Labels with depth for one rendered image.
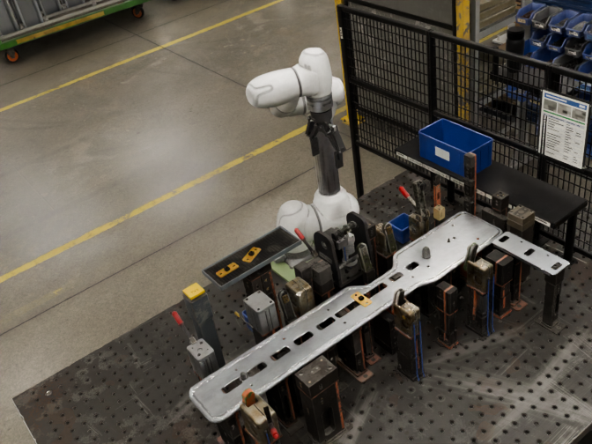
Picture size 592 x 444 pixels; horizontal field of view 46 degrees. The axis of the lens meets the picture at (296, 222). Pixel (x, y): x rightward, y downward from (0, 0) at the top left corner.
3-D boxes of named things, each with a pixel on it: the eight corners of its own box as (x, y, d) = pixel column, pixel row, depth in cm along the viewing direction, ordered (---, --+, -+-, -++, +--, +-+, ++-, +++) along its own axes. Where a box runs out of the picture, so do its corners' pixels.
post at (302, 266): (314, 346, 282) (300, 271, 258) (307, 339, 285) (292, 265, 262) (323, 339, 284) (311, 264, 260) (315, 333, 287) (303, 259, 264)
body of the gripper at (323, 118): (304, 108, 241) (307, 131, 246) (320, 115, 235) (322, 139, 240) (321, 99, 244) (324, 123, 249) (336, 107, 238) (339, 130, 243)
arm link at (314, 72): (326, 83, 241) (291, 92, 239) (321, 40, 232) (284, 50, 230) (338, 93, 233) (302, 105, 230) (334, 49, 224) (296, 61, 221)
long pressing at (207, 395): (218, 432, 218) (217, 429, 217) (183, 391, 234) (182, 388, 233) (506, 233, 277) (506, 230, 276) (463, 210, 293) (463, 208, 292)
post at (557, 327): (556, 335, 268) (562, 278, 252) (532, 321, 276) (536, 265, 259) (566, 326, 271) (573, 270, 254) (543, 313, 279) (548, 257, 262)
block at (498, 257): (499, 322, 278) (502, 270, 261) (477, 309, 285) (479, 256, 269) (515, 310, 282) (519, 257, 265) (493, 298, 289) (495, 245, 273)
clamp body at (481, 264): (482, 343, 271) (484, 275, 251) (459, 328, 279) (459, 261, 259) (498, 330, 275) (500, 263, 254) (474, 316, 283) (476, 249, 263)
